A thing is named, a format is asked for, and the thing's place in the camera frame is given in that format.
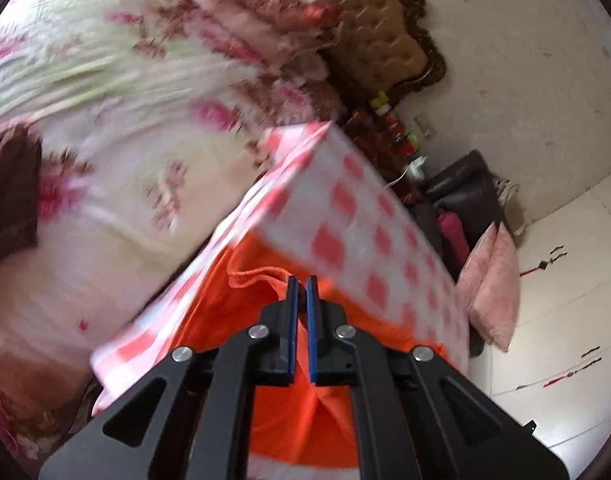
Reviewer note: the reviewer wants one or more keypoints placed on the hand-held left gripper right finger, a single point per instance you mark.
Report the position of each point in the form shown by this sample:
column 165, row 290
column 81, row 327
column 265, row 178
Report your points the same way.
column 311, row 332

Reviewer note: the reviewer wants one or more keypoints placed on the pink pillow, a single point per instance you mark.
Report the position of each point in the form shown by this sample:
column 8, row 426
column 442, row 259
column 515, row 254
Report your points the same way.
column 490, row 290

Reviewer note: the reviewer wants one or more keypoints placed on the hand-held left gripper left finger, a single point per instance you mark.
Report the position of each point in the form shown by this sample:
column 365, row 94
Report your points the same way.
column 293, row 332

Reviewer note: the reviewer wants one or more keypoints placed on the dark wooden nightstand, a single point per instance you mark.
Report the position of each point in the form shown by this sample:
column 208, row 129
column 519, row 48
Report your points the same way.
column 370, row 135

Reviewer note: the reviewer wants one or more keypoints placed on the tufted brown headboard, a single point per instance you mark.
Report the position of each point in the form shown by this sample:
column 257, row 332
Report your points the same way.
column 375, row 35

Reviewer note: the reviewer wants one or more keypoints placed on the orange pants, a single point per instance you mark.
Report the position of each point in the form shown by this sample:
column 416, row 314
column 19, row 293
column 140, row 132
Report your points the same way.
column 285, row 420

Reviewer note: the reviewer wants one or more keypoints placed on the white wardrobe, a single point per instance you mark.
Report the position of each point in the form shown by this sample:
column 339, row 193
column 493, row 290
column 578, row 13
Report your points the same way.
column 560, row 320

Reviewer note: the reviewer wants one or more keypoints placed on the magenta cloth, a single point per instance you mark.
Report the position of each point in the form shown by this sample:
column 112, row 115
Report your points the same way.
column 453, row 240

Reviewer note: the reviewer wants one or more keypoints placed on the floral bed blanket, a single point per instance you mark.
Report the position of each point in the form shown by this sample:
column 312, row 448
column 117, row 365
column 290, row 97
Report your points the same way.
column 110, row 160

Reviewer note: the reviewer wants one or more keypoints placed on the red white checkered tablecloth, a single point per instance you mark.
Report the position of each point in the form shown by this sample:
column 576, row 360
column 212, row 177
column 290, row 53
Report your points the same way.
column 365, row 220

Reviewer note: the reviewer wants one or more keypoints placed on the dark brown cloth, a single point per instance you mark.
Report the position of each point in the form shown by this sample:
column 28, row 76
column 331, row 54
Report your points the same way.
column 10, row 195

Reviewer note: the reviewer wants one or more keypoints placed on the white wall socket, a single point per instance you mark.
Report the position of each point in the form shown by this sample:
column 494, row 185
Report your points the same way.
column 425, row 125

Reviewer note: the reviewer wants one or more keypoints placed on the stack of floral pillows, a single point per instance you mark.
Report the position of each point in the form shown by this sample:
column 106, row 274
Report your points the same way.
column 245, row 20

